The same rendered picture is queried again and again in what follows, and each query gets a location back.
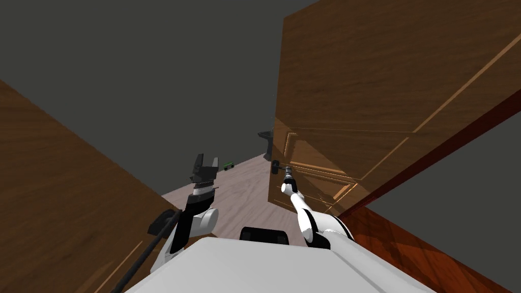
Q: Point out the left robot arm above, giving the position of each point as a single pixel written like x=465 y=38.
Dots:
x=194 y=221

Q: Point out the brown wooden door leaf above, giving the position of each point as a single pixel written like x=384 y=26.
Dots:
x=61 y=195
x=366 y=93

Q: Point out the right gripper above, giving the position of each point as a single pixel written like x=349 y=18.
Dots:
x=288 y=172

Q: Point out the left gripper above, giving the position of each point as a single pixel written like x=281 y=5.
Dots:
x=204 y=175

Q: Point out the dark pedestal sink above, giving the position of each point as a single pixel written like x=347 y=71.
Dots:
x=267 y=142

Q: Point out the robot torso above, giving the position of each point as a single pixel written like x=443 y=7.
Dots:
x=260 y=268

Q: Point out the small green box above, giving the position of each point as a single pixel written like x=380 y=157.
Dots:
x=228 y=166

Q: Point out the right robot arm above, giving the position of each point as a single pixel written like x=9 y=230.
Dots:
x=309 y=221

